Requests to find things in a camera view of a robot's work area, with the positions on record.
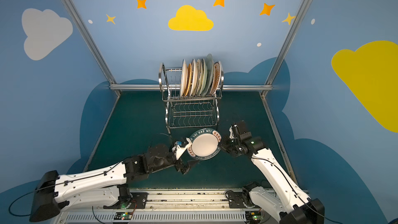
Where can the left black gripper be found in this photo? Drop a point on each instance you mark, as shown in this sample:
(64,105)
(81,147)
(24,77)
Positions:
(179,164)

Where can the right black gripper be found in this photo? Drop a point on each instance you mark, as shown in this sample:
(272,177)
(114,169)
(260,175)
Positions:
(229,147)

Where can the white plate dark lettered rim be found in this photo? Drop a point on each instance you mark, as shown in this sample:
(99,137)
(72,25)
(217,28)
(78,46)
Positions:
(204,144)

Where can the chrome wire dish rack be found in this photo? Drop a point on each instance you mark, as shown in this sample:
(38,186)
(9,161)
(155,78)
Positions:
(188,111)

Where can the orange sunburst plate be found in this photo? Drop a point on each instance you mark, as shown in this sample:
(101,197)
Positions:
(194,77)
(216,78)

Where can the cream floral plate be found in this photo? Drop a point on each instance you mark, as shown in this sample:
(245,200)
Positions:
(199,77)

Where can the large pale green plate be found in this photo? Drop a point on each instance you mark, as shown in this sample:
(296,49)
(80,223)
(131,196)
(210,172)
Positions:
(210,67)

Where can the pale green flower plate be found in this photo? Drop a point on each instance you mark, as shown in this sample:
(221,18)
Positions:
(204,77)

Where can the yellow woven round plate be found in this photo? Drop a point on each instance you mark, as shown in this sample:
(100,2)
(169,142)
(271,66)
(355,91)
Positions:
(189,80)

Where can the white plate black cloud line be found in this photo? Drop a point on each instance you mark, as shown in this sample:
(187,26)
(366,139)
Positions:
(183,78)

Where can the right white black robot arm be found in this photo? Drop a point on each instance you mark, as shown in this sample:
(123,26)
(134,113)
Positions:
(290,205)

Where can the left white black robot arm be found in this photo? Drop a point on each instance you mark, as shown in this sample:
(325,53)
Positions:
(56,192)

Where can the right circuit board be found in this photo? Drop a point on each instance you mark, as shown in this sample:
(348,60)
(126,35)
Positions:
(253,217)

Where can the circuit board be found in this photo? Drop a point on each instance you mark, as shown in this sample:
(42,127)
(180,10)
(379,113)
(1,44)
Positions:
(253,217)
(123,216)

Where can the left circuit board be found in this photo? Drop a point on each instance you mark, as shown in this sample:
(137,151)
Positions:
(123,216)

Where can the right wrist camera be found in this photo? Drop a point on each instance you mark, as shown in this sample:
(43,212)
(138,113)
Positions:
(232,131)

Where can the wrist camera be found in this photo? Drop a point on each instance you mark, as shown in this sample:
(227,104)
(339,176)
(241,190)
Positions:
(180,147)
(232,131)

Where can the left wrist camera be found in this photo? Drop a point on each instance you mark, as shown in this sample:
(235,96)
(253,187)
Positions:
(180,147)

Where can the aluminium rail front frame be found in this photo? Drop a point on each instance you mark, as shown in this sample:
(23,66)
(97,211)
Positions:
(163,206)

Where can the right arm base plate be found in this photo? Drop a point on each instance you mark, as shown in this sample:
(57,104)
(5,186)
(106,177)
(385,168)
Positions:
(240,199)

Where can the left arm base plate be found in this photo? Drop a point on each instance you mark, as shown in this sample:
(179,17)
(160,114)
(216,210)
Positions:
(136,200)

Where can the rear aluminium frame bar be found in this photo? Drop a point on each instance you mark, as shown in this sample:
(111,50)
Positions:
(150,87)

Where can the left aluminium frame post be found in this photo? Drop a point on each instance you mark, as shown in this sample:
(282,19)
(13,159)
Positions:
(82,28)

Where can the aluminium frame post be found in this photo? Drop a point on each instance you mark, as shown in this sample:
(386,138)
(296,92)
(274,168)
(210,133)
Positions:
(82,28)
(294,27)

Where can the right aluminium frame post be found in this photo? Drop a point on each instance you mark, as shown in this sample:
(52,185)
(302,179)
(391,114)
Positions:
(294,27)

